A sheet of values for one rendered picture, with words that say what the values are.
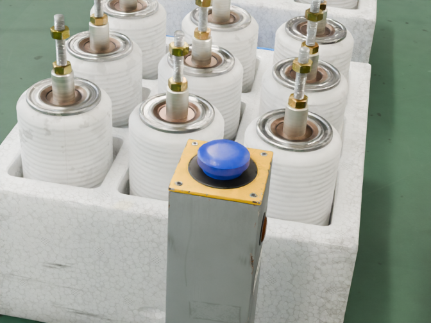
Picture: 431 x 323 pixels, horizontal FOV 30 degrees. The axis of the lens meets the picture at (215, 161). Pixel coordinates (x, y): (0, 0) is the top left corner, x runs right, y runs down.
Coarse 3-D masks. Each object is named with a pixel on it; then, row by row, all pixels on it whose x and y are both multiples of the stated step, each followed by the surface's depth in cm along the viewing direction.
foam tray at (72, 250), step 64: (256, 64) 108; (128, 128) 91; (0, 192) 80; (64, 192) 80; (128, 192) 87; (0, 256) 85; (64, 256) 84; (128, 256) 82; (320, 256) 77; (64, 320) 89; (128, 320) 87; (256, 320) 83; (320, 320) 82
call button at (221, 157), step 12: (204, 144) 62; (216, 144) 62; (228, 144) 62; (240, 144) 62; (204, 156) 60; (216, 156) 60; (228, 156) 60; (240, 156) 60; (204, 168) 60; (216, 168) 59; (228, 168) 59; (240, 168) 60
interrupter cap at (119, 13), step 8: (104, 0) 102; (112, 0) 102; (144, 0) 102; (152, 0) 102; (104, 8) 100; (112, 8) 100; (120, 8) 100; (136, 8) 101; (144, 8) 100; (152, 8) 100; (112, 16) 98; (120, 16) 98; (128, 16) 98; (136, 16) 98; (144, 16) 99
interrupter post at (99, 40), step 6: (90, 24) 89; (108, 24) 90; (90, 30) 90; (96, 30) 89; (102, 30) 89; (108, 30) 90; (90, 36) 90; (96, 36) 90; (102, 36) 90; (108, 36) 90; (90, 42) 91; (96, 42) 90; (102, 42) 90; (108, 42) 91; (90, 48) 91; (96, 48) 90; (102, 48) 90; (108, 48) 91
